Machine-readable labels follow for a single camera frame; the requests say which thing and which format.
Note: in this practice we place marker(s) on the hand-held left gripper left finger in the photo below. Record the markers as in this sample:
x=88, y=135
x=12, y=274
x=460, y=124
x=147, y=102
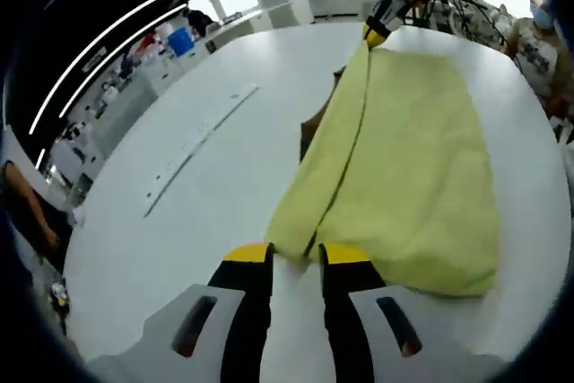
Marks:
x=246, y=311

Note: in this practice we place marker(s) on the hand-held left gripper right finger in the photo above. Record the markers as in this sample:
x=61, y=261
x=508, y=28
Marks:
x=350, y=311

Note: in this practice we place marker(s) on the yellow blue grey garment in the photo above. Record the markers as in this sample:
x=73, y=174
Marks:
x=403, y=154

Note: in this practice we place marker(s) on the black yellow device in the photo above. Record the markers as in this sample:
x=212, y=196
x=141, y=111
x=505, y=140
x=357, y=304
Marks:
x=60, y=295

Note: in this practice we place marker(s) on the blue bin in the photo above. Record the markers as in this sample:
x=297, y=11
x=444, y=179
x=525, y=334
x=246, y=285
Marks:
x=181, y=42

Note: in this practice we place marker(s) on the ceiling light strip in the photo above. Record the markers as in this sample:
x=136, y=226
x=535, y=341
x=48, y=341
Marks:
x=134, y=33
x=40, y=158
x=89, y=37

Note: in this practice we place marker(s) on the ceiling air vent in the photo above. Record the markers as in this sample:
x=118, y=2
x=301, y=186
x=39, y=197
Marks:
x=94, y=58

